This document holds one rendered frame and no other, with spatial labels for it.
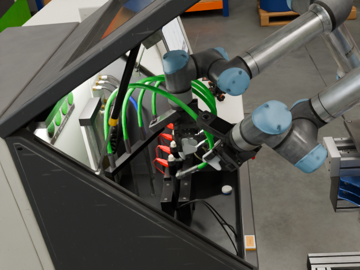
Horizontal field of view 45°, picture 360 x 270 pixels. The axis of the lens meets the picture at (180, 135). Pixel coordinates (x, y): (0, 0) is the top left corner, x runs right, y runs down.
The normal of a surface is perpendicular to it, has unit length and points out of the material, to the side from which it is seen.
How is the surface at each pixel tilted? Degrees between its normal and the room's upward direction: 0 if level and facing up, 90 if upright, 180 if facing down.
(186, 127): 90
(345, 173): 90
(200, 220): 0
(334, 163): 90
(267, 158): 0
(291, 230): 0
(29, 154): 90
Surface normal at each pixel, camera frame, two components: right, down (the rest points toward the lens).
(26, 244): -0.07, 0.54
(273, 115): 0.34, -0.33
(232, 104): -0.11, -0.84
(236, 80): 0.40, 0.45
